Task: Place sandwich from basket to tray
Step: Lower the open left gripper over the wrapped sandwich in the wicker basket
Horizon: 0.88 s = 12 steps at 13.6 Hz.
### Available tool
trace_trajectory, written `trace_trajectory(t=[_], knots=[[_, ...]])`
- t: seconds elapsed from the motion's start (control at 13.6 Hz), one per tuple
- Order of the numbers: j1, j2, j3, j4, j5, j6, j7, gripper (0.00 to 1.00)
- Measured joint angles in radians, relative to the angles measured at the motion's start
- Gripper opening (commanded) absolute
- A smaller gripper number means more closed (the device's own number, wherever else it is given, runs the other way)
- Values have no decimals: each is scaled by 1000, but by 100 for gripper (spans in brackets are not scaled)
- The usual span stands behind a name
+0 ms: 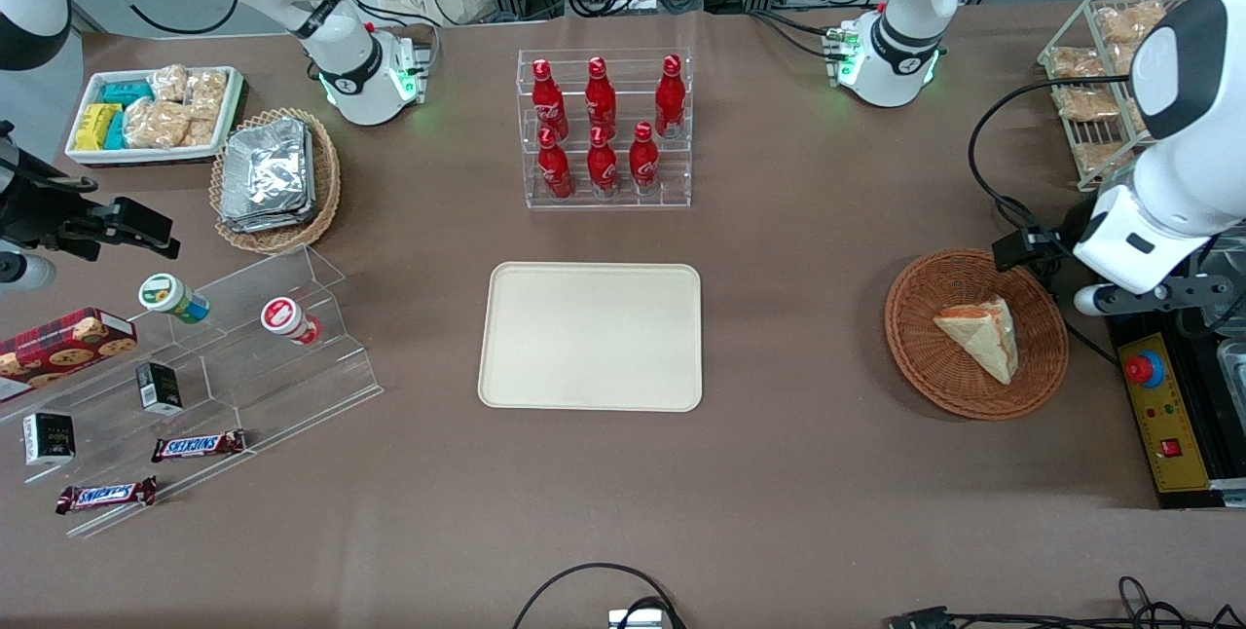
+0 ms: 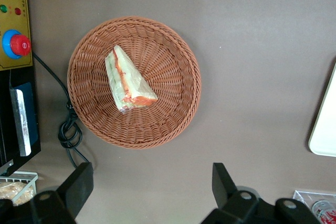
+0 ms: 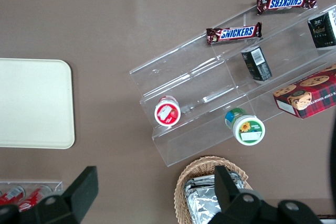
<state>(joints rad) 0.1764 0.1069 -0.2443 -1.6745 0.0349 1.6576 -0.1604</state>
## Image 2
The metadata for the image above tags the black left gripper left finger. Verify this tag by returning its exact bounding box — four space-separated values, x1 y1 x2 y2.
0 162 95 224

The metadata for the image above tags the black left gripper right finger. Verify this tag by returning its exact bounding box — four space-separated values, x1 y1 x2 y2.
201 163 320 224

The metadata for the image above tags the plastic-wrapped triangle sandwich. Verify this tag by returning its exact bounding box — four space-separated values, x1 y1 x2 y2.
104 45 159 114

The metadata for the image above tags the cream plastic tray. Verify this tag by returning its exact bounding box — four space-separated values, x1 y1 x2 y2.
308 62 336 157

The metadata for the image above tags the round brown wicker basket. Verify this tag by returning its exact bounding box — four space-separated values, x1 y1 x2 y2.
67 16 202 150

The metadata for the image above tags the bagged rice cracker snack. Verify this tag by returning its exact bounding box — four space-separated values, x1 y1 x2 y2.
0 181 34 206

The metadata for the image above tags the clear acrylic bottle rack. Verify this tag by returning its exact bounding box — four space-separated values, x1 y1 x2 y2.
292 189 336 224

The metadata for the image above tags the white wire rack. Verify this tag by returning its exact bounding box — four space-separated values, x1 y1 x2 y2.
0 170 39 206

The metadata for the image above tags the black power cable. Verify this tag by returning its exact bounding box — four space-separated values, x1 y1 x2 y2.
31 52 91 169

